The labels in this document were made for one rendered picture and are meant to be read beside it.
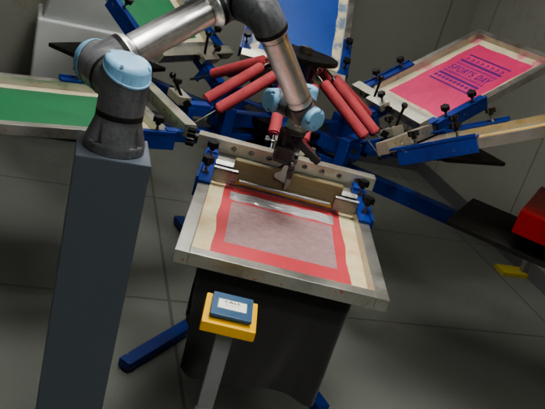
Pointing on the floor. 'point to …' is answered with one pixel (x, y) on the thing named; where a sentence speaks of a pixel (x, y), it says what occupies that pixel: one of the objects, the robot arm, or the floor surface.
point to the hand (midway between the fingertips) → (286, 185)
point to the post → (221, 349)
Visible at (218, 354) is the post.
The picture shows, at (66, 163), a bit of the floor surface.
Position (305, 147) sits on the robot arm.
